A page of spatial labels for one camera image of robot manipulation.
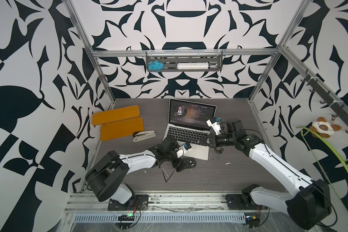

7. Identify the black wireless mouse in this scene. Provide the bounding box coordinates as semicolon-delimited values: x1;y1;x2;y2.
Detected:
182;157;197;169

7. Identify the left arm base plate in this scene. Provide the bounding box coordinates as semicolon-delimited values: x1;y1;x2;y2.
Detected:
107;194;149;211

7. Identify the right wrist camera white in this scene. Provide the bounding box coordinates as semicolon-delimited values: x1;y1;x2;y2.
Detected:
206;117;222;135

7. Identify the teal scrubber ball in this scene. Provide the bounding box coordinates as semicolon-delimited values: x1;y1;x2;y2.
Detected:
148;61;164;72

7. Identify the orange board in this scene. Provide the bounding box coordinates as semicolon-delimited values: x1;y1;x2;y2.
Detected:
101;117;145;141
92;105;140;126

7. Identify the brown white plush toy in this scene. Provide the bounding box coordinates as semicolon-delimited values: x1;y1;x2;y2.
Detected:
309;117;342;138

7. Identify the black hook rail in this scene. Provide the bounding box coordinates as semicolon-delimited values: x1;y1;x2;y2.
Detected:
301;69;348;134

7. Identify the orange upper board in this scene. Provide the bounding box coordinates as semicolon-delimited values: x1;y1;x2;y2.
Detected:
92;105;140;126

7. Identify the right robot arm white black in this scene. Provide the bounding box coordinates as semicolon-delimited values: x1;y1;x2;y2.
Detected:
200;118;336;230

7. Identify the right round black controller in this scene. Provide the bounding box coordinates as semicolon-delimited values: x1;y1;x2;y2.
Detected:
245;216;261;228

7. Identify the grey wall shelf rack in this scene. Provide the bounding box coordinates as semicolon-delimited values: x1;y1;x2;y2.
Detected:
146;50;223;72

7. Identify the left controller board green LED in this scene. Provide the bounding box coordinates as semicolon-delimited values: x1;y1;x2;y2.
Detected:
118;213;135;222

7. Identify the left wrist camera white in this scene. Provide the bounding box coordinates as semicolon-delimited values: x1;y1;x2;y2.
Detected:
177;142;192;158

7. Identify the orange lower board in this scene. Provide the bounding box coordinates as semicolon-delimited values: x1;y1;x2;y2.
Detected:
101;117;145;141

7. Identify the white roll on shelf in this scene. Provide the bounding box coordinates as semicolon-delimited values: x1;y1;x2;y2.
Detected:
177;62;209;70

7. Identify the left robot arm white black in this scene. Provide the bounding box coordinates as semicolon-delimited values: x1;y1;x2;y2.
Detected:
85;135;196;206

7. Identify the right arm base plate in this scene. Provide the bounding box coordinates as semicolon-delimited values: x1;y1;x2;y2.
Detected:
225;194;268;210

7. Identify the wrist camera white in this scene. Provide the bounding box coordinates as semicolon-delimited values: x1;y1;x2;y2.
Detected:
177;142;192;158
206;117;222;135

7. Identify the silver laptop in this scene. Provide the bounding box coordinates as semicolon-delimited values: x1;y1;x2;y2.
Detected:
164;99;217;160

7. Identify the beige black stapler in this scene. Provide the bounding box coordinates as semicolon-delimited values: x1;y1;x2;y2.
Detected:
132;130;156;142

